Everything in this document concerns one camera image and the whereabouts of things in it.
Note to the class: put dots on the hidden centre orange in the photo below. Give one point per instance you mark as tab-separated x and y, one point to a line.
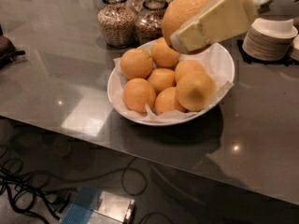
161	79

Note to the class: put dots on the black plate tray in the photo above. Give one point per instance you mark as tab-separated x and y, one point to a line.
286	60

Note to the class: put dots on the white ceramic bowl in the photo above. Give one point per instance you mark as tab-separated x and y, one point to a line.
225	66

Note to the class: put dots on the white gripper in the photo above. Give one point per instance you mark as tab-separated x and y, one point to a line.
215	23

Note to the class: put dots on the blue and metal floor box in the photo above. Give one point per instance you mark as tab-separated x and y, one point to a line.
95	206

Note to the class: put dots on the middle glass cereal jar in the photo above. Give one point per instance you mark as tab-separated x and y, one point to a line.
148	22

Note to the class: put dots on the brown leather bag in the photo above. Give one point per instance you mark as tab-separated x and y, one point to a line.
8	52

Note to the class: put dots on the white paper bowl liner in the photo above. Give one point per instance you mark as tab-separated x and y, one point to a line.
215	61

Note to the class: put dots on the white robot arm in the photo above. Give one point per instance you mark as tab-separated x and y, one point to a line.
279	10

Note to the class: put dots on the stack of beige plates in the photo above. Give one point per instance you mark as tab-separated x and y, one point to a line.
269	40

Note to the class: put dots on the left glass cereal jar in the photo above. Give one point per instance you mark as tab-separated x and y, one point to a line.
116	21

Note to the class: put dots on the large right orange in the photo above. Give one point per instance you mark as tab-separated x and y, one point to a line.
194	90

